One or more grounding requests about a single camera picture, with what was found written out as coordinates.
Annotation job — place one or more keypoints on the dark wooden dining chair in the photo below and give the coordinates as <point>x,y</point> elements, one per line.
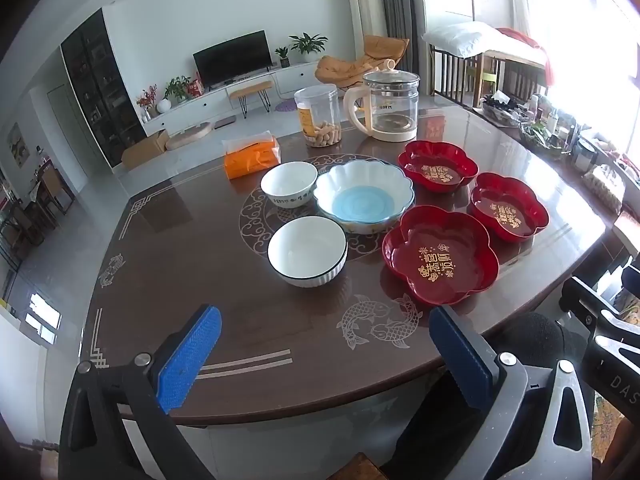
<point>50,185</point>

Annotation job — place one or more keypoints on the clear plastic snack jar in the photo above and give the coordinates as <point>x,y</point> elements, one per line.
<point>317,110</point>

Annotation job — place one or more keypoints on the framed wall picture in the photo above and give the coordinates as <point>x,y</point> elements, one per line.
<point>16,144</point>

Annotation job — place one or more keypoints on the purple round mat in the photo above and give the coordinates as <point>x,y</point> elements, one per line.
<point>285,106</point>

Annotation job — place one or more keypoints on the small potted plant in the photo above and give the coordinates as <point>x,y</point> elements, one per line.
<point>283,55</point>

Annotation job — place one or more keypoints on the blue scalloped bowl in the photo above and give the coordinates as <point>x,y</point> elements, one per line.
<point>360,202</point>

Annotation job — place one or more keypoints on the red flower arrangement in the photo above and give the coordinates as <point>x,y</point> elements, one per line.
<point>147,97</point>

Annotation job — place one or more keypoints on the large red flower-shaped plate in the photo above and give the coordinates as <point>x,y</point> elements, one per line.
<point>450,235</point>

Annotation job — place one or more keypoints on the glass kettle cream base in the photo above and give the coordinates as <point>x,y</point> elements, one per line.
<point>390,110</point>

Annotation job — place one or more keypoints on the beige oval cushion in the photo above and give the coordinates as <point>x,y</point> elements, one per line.
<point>187,136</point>

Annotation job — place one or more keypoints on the floral cloth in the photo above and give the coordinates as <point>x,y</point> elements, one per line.
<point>607,425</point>

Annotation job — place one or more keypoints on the glass jar dark lid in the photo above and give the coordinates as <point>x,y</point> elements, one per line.
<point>586,157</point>

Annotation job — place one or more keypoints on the white round vase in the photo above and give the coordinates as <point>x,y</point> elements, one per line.
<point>164,106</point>

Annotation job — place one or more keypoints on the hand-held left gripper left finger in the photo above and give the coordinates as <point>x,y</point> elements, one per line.
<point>192,350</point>

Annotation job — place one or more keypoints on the white standing air conditioner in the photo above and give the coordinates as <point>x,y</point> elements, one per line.
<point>365,5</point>

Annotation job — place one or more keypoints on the white ribbed bowl dark rim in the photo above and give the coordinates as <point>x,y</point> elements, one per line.
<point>306,247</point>

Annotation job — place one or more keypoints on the wooden bench hairpin legs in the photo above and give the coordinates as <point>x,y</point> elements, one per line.
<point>250,89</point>

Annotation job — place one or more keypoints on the cardboard box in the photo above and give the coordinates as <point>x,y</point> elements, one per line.
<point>145,150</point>

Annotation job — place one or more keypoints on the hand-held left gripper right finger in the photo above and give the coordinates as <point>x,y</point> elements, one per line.
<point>460,360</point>

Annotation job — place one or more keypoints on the large leafy potted plant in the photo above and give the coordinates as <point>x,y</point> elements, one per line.
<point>307,42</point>

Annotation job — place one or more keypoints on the white television cabinet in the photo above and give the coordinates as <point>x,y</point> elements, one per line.
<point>200,107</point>

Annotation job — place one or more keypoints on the white bowl blue print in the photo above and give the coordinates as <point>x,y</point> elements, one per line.
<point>289,182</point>

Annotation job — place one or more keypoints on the glass tray with greens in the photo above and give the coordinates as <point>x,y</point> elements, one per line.
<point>545,137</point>

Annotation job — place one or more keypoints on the yellow lounge chair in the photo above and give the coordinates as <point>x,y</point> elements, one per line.
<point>340,67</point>

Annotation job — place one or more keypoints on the dark wooden railed bed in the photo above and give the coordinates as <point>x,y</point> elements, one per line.
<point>450,77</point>

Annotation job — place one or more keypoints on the small red flower-shaped plate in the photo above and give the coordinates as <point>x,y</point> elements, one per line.
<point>425,157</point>
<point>520,195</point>

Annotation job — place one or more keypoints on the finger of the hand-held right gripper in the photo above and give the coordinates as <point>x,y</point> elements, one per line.
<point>585,302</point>
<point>632,285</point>

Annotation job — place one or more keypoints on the orange tissue pack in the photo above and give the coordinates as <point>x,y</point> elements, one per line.
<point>250,162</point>

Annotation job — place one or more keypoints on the black television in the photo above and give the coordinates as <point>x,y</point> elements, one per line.
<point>232,57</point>

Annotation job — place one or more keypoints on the bushy potted plant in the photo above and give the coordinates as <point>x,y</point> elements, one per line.
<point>177,87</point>

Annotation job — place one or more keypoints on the red gift box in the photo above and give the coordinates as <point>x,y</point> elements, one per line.
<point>195,87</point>

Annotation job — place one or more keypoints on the white pillow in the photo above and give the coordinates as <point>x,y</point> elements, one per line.
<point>460,37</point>

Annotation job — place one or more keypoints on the red blanket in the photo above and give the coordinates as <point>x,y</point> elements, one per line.
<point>549,67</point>

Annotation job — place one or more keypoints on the black display cabinet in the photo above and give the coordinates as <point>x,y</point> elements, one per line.
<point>100,90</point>

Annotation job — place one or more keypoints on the glass tray with dark clutter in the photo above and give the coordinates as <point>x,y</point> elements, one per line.
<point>502,112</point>

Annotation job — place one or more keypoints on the grey curtain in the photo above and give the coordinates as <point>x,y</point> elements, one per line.
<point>400,10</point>

